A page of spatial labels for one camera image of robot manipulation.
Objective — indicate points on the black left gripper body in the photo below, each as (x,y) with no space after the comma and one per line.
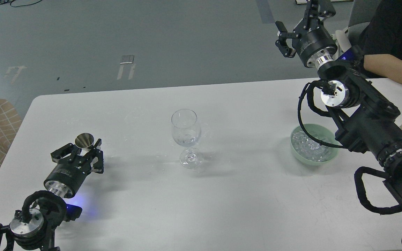
(67,177)

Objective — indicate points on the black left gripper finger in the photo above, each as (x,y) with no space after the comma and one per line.
(94,157)
(68,152)

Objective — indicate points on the clear ice cubes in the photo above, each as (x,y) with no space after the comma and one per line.
(310,149)

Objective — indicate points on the person in black shirt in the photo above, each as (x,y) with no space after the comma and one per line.
(381,42)

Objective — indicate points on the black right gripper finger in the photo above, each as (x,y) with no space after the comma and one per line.
(283,36)
(317,11)

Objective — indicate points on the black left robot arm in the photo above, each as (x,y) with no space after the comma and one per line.
(33,226)

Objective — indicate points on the green bowl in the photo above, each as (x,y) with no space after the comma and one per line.
(321,133)

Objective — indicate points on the grey office chair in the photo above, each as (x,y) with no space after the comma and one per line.
(361,15)

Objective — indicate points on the clear wine glass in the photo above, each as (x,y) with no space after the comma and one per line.
(186,131)

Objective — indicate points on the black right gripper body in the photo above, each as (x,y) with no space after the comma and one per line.
(312,40)

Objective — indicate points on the steel double jigger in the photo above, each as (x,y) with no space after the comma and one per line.
(84,141)

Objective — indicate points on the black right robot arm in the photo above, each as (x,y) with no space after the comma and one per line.
(365,119)

